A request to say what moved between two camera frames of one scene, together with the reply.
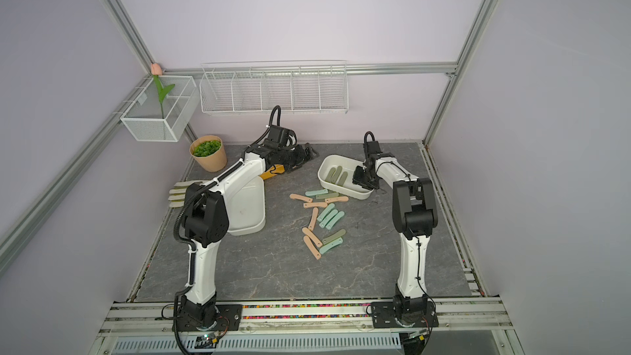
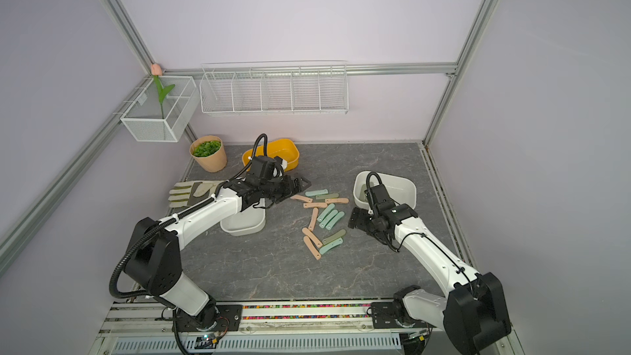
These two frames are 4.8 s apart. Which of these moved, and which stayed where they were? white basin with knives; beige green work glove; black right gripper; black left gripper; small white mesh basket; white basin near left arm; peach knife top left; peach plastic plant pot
Moved: black left gripper; black right gripper; white basin with knives
Stayed: peach knife top left; beige green work glove; small white mesh basket; white basin near left arm; peach plastic plant pot
